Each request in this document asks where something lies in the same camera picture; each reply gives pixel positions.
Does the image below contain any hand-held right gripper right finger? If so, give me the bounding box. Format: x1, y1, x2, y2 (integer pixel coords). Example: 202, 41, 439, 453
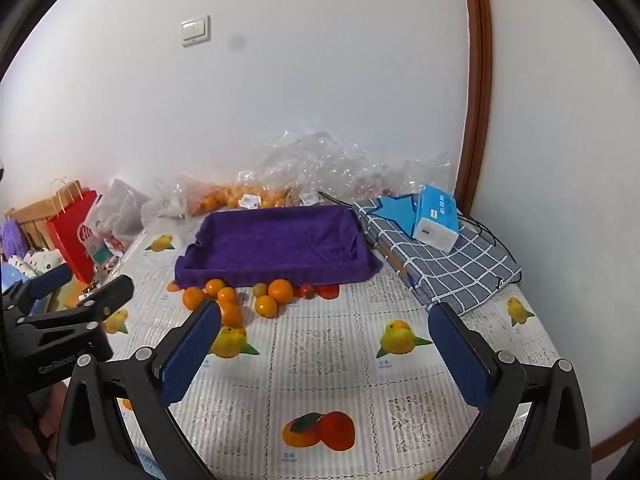
427, 302, 591, 480

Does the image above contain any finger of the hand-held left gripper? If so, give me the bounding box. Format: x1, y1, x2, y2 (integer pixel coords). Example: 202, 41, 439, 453
22, 275, 135, 331
0, 262, 75, 318

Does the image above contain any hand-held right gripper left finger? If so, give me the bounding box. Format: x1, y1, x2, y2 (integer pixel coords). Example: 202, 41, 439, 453
55, 300, 223, 480

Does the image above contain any purple towel covered tray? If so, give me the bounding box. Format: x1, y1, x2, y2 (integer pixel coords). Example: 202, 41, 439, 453
174, 204, 385, 288

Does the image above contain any person's left hand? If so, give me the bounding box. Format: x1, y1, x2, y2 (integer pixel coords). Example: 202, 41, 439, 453
30, 382, 68, 466

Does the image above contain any white patterned pouch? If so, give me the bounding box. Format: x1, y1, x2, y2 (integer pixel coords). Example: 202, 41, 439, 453
7, 247, 66, 278

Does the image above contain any small printed packet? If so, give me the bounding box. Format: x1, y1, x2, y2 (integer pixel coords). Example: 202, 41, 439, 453
90, 237, 126, 281

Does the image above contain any red paper bag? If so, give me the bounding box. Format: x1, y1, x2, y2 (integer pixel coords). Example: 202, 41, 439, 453
46, 190, 101, 286

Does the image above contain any purple fluffy item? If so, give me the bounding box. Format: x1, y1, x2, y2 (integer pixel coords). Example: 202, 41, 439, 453
0, 220, 28, 261

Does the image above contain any brown paper bag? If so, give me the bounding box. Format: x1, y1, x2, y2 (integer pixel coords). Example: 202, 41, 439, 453
5, 177, 83, 251

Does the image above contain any white plastic bag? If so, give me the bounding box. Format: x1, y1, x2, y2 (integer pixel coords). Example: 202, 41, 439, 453
82, 177, 151, 256

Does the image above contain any grey checked cloth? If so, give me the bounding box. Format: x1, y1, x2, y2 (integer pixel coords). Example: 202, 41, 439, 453
352, 195, 523, 317

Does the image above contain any tissue pack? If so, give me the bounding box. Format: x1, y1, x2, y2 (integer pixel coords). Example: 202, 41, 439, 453
411, 184, 463, 253

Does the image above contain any clear bag of oranges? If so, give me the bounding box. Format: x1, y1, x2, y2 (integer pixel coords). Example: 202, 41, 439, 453
145, 172, 302, 221

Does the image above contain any blue star-shaped paper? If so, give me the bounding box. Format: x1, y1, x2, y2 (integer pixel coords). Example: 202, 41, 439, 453
372, 192, 426, 223

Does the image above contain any crumpled clear plastic bag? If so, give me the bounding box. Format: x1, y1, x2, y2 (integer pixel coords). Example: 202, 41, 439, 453
250, 130, 455, 203

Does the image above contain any black cord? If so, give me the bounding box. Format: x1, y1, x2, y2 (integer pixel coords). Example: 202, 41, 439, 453
457, 214, 523, 288

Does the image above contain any wooden door frame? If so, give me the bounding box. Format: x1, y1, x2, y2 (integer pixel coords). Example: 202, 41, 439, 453
452, 0, 496, 211

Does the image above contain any white light switch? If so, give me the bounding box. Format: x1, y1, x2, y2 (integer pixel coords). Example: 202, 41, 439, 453
180, 15, 211, 48

